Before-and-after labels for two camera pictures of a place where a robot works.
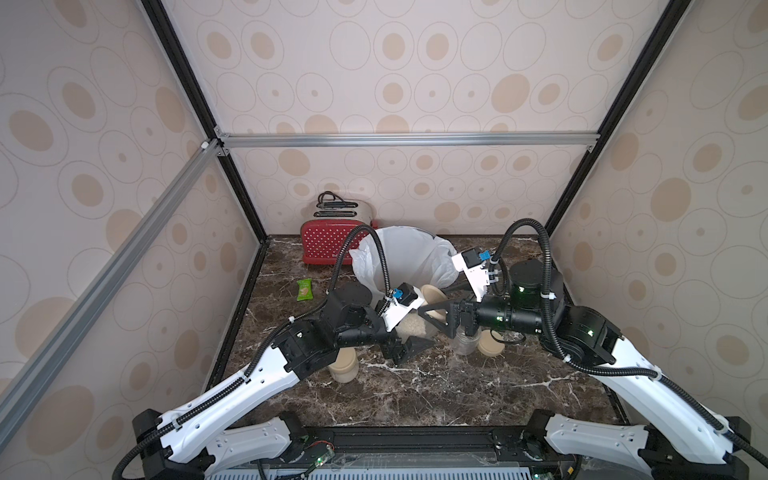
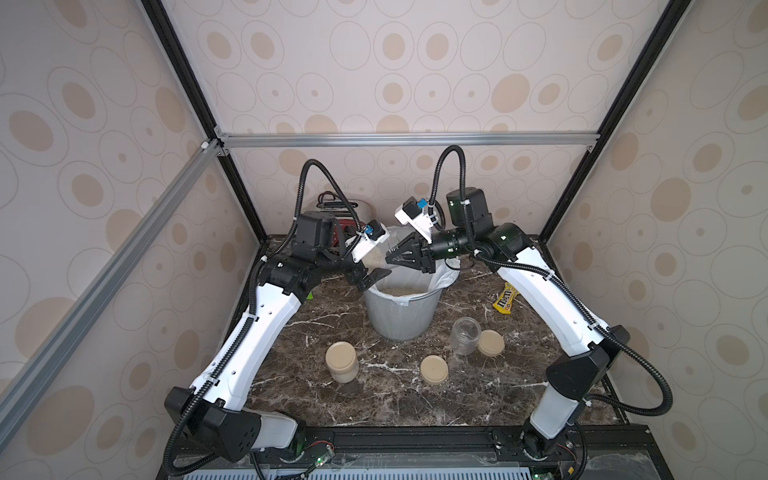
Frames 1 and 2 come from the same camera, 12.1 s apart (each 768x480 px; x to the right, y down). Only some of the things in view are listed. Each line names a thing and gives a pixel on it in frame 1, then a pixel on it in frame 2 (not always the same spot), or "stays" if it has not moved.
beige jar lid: x=490 y=346 stays
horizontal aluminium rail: x=251 y=139 stays
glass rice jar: x=345 y=368 stays
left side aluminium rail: x=64 y=332 stays
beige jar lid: x=432 y=295 → x=434 y=369
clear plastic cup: x=464 y=344 stays
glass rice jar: x=415 y=325 → x=377 y=259
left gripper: x=404 y=350 → x=356 y=274
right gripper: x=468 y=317 → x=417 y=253
